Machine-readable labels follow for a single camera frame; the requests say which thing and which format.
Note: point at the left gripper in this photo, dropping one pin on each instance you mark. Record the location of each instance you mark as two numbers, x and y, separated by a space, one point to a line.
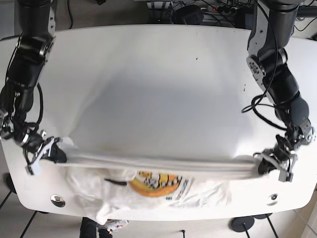
269 161

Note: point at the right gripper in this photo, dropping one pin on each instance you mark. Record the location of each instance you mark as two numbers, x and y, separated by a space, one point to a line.
48 150

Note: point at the white printed T-shirt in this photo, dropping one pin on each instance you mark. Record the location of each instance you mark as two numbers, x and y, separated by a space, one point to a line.
105 182

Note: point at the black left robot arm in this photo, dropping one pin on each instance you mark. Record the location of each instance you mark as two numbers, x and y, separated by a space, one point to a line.
281 104

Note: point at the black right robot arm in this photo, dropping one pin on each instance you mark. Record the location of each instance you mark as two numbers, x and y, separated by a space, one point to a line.
21 98

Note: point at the right silver table grommet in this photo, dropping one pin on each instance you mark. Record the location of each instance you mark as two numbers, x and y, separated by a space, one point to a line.
272 200

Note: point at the silver table grommet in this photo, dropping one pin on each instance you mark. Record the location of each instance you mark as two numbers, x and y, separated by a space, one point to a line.
272 200
57 201

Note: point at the left silver table grommet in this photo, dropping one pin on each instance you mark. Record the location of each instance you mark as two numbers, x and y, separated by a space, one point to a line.
57 201

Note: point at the black round stand base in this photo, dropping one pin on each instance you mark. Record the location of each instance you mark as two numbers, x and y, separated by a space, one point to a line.
242 224

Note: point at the black trousers of person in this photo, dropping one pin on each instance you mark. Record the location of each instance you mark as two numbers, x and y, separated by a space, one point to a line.
89 229

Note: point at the white orange sneaker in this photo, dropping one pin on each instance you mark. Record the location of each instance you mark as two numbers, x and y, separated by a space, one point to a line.
113 225

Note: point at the black power adapter box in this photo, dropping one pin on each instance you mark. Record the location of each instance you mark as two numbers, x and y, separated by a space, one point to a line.
188 15

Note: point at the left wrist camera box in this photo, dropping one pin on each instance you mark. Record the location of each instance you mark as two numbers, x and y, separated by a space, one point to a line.
285 176

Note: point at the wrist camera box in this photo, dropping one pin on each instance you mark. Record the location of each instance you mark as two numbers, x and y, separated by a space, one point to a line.
33 169
285 176

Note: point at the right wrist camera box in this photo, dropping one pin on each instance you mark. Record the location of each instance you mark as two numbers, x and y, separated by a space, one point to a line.
33 169

